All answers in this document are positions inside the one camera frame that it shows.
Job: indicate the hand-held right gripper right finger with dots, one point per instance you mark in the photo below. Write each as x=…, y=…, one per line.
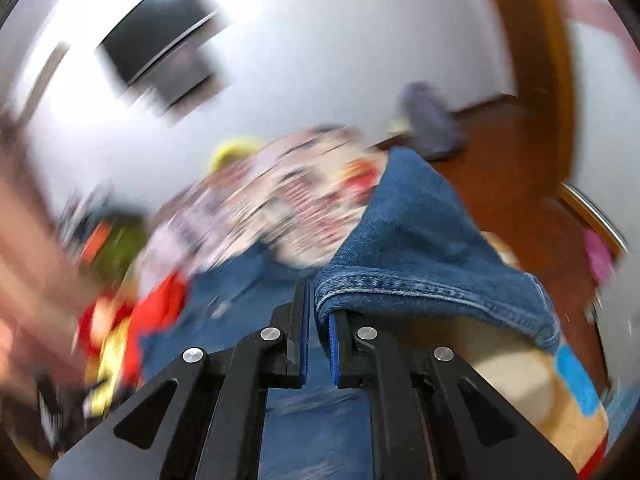
x=334, y=352

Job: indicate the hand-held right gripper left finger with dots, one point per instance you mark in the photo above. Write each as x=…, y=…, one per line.
x=303, y=332

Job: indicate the blue jeans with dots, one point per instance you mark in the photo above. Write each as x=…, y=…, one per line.
x=415, y=220

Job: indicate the newspaper print blanket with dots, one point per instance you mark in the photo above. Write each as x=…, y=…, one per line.
x=280, y=195

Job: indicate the red fuzzy garment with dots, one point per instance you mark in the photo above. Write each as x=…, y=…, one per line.
x=160, y=305

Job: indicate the yellow garment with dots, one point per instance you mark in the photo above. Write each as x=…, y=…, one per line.
x=112, y=360

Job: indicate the orange box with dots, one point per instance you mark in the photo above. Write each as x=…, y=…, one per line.
x=97, y=240

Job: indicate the pink object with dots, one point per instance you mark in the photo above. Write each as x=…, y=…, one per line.
x=597, y=255

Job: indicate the metal bar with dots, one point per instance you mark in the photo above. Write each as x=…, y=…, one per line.
x=595, y=217

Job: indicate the white sliding wardrobe door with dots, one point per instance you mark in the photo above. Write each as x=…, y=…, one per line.
x=600, y=90

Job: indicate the brown wooden door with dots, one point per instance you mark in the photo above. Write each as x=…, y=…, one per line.
x=540, y=35

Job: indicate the small black wall monitor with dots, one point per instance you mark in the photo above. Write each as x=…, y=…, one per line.
x=182, y=72

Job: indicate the black wall television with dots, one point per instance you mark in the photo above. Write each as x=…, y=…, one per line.
x=155, y=25

